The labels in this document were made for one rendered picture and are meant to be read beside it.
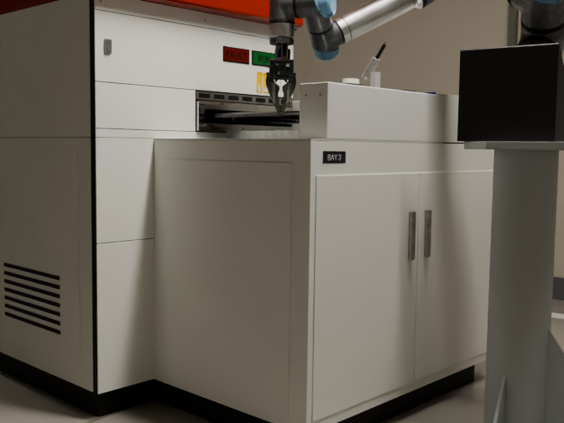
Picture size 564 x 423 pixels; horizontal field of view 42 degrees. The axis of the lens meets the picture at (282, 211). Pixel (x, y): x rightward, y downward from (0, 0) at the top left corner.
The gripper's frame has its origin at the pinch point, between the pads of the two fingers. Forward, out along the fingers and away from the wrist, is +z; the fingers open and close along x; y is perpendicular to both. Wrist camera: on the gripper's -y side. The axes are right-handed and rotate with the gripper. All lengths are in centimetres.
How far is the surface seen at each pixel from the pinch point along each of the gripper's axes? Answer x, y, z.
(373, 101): 24.1, 24.9, -0.8
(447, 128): 51, -3, 5
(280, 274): 0, 36, 44
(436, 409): 49, 2, 91
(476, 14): 112, -197, -65
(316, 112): 8.6, 36.0, 2.8
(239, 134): -12.8, -14.0, 7.6
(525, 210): 61, 38, 26
